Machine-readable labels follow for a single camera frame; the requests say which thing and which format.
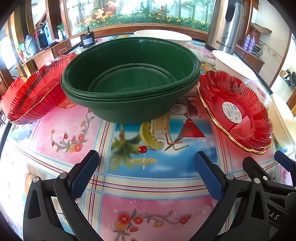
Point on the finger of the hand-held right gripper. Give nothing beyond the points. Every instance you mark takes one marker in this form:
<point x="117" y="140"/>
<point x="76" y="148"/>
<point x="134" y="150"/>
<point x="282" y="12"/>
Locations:
<point x="251" y="164"/>
<point x="284" y="162"/>

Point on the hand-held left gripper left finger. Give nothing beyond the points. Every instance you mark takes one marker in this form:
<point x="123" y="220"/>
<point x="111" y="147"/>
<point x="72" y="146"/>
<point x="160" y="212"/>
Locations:
<point x="85" y="173"/>

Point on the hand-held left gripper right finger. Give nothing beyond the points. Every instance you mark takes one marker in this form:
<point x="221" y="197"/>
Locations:
<point x="208" y="178"/>

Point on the red gold-rimmed plate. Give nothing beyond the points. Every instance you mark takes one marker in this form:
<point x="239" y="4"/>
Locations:
<point x="245" y="129"/>

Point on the large red glass plate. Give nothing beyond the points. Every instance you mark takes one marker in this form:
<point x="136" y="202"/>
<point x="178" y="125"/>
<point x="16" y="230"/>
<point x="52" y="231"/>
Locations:
<point x="39" y="92"/>

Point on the stack of green plastic bowls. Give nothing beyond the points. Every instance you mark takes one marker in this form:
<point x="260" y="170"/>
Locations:
<point x="129" y="76"/>

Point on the cream paper bowl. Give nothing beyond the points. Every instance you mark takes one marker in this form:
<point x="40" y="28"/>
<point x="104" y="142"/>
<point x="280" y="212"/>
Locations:
<point x="161" y="36"/>
<point x="282" y="120"/>
<point x="231" y="62"/>

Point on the printed fruit tablecloth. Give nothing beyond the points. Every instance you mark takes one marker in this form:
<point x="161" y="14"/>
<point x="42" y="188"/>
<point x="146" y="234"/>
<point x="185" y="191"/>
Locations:
<point x="148" y="208"/>

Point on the purple bottle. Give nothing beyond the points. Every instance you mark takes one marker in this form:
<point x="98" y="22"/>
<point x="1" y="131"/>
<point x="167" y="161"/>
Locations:
<point x="252" y="45"/>
<point x="246" y="42"/>

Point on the wooden sideboard cabinet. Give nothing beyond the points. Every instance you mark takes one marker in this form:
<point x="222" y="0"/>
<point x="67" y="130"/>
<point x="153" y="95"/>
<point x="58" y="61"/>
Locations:
<point x="53" y="53"/>

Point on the small black motor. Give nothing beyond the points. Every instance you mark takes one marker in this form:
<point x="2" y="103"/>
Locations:
<point x="87" y="41"/>

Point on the woven basket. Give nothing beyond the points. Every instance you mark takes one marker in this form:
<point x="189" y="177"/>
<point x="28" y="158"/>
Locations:
<point x="261" y="29"/>

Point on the stainless steel thermos jug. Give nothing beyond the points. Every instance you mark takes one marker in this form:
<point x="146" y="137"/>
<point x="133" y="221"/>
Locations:
<point x="222" y="27"/>

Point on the pale blue thermos flask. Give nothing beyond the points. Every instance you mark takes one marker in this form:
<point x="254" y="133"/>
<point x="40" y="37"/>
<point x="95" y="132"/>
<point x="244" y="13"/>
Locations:
<point x="30" y="45"/>

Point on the flower wall mural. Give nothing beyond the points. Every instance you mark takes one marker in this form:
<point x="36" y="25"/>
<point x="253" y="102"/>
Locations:
<point x="138" y="14"/>

